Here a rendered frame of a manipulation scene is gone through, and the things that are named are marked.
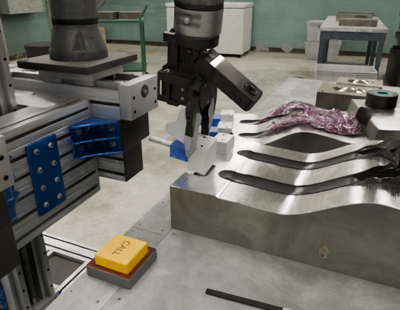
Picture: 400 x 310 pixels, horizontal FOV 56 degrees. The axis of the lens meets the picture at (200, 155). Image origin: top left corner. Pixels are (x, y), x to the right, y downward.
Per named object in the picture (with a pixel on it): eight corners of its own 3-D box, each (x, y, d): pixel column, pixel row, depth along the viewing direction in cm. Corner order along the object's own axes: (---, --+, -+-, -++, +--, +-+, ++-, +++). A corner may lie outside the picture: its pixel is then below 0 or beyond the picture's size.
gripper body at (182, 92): (176, 88, 71) (179, 22, 64) (218, 99, 68) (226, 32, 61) (156, 104, 65) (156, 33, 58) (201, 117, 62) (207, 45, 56)
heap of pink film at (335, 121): (260, 139, 95) (262, 109, 92) (258, 117, 112) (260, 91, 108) (367, 144, 93) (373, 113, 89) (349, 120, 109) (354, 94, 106)
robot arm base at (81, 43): (37, 59, 98) (30, 18, 94) (76, 50, 111) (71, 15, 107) (84, 63, 93) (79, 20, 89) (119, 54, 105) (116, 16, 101)
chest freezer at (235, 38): (251, 51, 767) (253, 2, 729) (242, 58, 701) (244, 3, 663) (181, 48, 814) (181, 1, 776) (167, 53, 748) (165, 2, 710)
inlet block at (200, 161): (143, 155, 74) (143, 131, 71) (156, 143, 78) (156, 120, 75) (204, 174, 70) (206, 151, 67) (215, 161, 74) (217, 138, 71)
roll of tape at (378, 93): (399, 104, 106) (401, 91, 104) (392, 111, 100) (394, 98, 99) (368, 99, 110) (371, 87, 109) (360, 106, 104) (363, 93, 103)
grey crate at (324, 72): (313, 91, 397) (315, 69, 388) (313, 82, 433) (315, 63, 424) (374, 95, 382) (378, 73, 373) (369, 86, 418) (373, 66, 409)
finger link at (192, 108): (191, 130, 67) (199, 82, 64) (200, 133, 67) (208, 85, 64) (179, 136, 63) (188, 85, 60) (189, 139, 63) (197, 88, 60)
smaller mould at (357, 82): (333, 97, 153) (336, 83, 151) (337, 90, 164) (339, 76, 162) (380, 102, 147) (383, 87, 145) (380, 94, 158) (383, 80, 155)
